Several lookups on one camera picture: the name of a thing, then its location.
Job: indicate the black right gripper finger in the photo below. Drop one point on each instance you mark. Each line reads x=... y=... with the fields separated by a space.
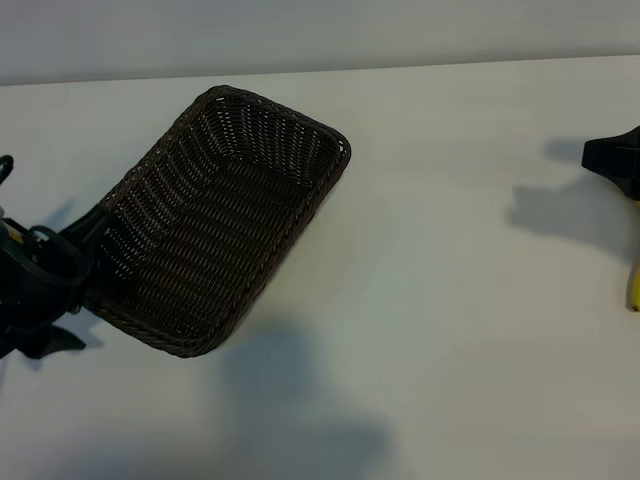
x=622 y=167
x=625 y=141

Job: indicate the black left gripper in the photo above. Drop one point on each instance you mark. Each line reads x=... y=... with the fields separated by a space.
x=40 y=280

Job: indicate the yellow banana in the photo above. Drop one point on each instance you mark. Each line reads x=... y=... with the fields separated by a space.
x=635 y=295

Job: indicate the dark brown woven basket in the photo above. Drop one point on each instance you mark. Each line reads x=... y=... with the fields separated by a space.
x=225 y=225

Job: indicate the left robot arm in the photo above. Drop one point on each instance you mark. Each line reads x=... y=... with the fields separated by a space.
x=7 y=342

